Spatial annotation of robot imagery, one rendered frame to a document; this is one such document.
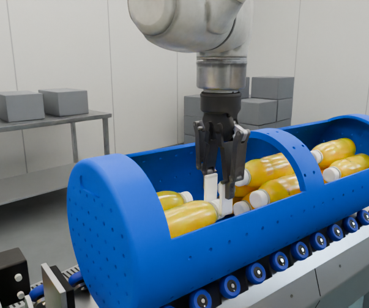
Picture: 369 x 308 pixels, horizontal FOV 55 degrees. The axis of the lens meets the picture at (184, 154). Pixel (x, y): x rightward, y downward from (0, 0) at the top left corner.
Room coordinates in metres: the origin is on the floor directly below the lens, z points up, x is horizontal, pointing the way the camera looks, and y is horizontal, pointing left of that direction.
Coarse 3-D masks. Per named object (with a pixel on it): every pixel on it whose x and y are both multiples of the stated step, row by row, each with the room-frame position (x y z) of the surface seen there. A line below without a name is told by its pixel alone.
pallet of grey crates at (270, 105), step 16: (256, 80) 4.51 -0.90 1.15; (272, 80) 4.36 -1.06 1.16; (288, 80) 4.47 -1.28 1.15; (192, 96) 4.77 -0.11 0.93; (256, 96) 4.51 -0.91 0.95; (272, 96) 4.35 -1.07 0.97; (288, 96) 4.49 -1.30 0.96; (192, 112) 4.71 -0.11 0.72; (240, 112) 4.18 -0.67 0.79; (256, 112) 4.02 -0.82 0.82; (272, 112) 4.21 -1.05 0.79; (288, 112) 4.50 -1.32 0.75; (192, 128) 4.71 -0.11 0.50; (256, 128) 4.03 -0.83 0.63
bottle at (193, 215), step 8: (200, 200) 0.63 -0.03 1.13; (176, 208) 0.60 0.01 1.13; (184, 208) 0.60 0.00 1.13; (192, 208) 0.60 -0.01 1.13; (200, 208) 0.60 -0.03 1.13; (208, 208) 0.61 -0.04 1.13; (216, 208) 0.63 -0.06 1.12; (168, 216) 0.57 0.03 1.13; (176, 216) 0.57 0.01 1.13; (184, 216) 0.58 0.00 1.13; (192, 216) 0.59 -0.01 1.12; (200, 216) 0.59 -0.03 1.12; (208, 216) 0.60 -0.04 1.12; (216, 216) 0.62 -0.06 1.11; (168, 224) 0.56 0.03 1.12; (176, 224) 0.56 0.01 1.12; (184, 224) 0.57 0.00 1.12; (192, 224) 0.58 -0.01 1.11; (200, 224) 0.59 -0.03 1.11; (208, 224) 0.60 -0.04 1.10; (176, 232) 0.56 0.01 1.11; (184, 232) 0.56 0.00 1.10
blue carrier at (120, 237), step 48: (192, 144) 0.77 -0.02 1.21; (288, 144) 0.75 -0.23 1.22; (96, 192) 0.55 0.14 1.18; (144, 192) 0.51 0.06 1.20; (192, 192) 0.85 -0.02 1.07; (336, 192) 0.75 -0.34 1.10; (96, 240) 0.55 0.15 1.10; (144, 240) 0.46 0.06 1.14; (192, 240) 0.50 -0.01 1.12; (240, 240) 0.57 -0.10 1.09; (288, 240) 0.68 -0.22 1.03; (96, 288) 0.56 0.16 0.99; (144, 288) 0.45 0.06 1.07; (192, 288) 0.53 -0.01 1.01
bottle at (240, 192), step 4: (236, 188) 0.81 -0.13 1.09; (240, 188) 0.81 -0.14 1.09; (244, 188) 0.81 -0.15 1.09; (248, 188) 0.81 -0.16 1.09; (252, 188) 0.82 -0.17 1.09; (256, 188) 0.83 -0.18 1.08; (236, 192) 0.81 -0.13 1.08; (240, 192) 0.81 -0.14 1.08; (244, 192) 0.81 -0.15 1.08; (248, 192) 0.82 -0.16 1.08; (236, 196) 0.81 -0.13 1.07; (240, 196) 0.81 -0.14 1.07
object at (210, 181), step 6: (210, 174) 0.67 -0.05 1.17; (216, 174) 0.68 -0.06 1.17; (204, 180) 0.67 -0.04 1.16; (210, 180) 0.67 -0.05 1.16; (216, 180) 0.68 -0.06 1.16; (204, 186) 0.67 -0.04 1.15; (210, 186) 0.67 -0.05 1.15; (216, 186) 0.68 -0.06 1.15; (204, 192) 0.67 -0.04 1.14; (210, 192) 0.67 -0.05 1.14; (216, 192) 0.68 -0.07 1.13; (204, 198) 0.67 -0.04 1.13; (210, 198) 0.67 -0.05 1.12; (216, 198) 0.68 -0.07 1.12
